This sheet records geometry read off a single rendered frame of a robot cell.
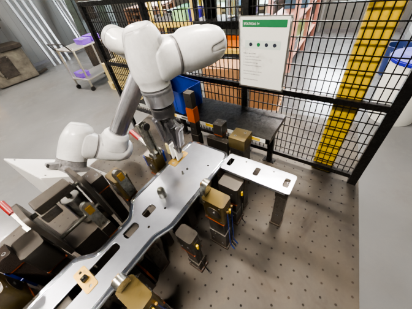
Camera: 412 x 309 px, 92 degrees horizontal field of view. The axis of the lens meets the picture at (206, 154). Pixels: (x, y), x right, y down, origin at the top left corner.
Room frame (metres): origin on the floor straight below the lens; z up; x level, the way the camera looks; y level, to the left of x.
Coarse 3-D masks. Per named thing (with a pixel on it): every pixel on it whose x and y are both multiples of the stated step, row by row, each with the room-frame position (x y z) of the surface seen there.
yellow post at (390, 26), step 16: (368, 16) 0.72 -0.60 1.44; (384, 16) 0.69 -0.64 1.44; (368, 32) 0.71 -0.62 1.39; (384, 32) 0.68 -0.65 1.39; (368, 48) 0.70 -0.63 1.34; (352, 80) 0.71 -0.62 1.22; (368, 80) 0.67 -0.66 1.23; (336, 112) 0.71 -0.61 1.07; (352, 112) 0.68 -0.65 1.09; (336, 128) 0.70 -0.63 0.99; (320, 144) 0.73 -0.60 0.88; (336, 144) 0.68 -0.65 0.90; (320, 160) 0.71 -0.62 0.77
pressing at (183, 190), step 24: (192, 144) 0.75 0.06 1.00; (168, 168) 0.62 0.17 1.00; (192, 168) 0.60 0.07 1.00; (216, 168) 0.57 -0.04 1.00; (144, 192) 0.51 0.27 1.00; (168, 192) 0.49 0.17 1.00; (192, 192) 0.47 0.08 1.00; (144, 216) 0.40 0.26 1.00; (168, 216) 0.38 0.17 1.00; (120, 240) 0.32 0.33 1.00; (144, 240) 0.31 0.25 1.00; (72, 264) 0.27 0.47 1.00; (120, 264) 0.25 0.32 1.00; (48, 288) 0.21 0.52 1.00; (72, 288) 0.20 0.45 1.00; (96, 288) 0.19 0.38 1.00
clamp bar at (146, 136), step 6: (138, 126) 0.66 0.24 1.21; (144, 126) 0.65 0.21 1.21; (144, 132) 0.67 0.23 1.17; (150, 132) 0.68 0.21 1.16; (144, 138) 0.66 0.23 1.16; (150, 138) 0.68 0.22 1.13; (150, 144) 0.67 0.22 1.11; (156, 144) 0.68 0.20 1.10; (150, 150) 0.65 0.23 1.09; (156, 150) 0.67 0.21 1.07
